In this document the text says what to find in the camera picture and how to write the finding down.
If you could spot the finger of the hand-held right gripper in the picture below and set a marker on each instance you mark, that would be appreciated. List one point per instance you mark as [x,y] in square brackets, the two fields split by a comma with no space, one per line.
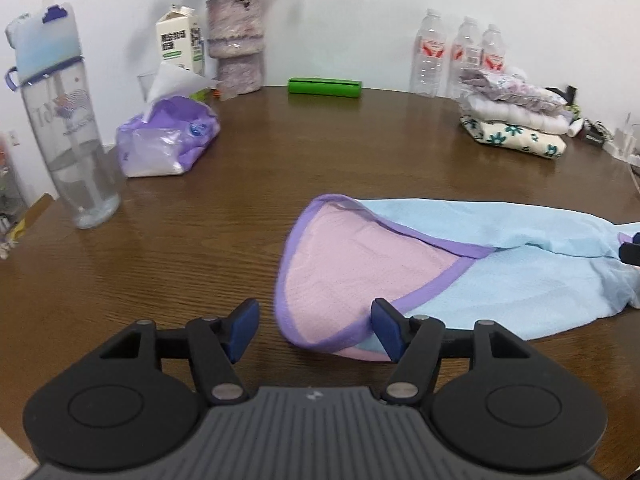
[631,252]

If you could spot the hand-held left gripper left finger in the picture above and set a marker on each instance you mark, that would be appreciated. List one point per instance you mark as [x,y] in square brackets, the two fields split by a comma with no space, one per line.
[245,330]

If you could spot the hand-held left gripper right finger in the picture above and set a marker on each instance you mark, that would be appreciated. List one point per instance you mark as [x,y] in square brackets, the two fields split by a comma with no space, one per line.
[385,330]

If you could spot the pink blue purple garment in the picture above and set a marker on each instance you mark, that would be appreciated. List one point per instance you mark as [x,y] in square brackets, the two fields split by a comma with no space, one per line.
[500,270]

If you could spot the white power strip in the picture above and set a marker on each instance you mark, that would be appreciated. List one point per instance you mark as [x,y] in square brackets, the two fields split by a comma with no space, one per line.
[625,142]

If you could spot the folded cream floral cloth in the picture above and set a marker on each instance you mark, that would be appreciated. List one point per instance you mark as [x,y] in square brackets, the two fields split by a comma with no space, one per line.
[515,137]

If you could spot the folded white fluffy cloth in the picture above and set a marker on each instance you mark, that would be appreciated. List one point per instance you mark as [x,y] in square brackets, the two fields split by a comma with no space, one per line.
[505,112]

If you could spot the folded purple print cloth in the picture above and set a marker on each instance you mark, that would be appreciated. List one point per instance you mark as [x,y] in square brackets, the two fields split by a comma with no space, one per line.
[510,87]

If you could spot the purple tissue pack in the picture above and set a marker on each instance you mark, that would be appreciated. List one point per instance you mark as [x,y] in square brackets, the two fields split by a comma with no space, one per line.
[165,135]

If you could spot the clear plastic water bottle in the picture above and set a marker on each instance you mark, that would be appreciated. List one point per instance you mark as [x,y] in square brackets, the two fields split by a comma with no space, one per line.
[493,50]
[462,45]
[427,57]

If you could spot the green rectangular box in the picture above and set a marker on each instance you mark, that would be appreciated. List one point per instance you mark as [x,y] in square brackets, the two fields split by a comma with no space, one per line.
[324,87]

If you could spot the large clear blue-lid bottle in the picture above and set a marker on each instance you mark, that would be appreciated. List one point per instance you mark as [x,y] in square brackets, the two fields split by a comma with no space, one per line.
[75,140]

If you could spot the mottled purple vase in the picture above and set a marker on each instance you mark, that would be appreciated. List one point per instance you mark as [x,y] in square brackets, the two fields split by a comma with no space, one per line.
[237,42]

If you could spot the white milk carton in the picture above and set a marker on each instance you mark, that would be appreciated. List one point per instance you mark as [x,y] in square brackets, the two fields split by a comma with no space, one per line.
[175,40]

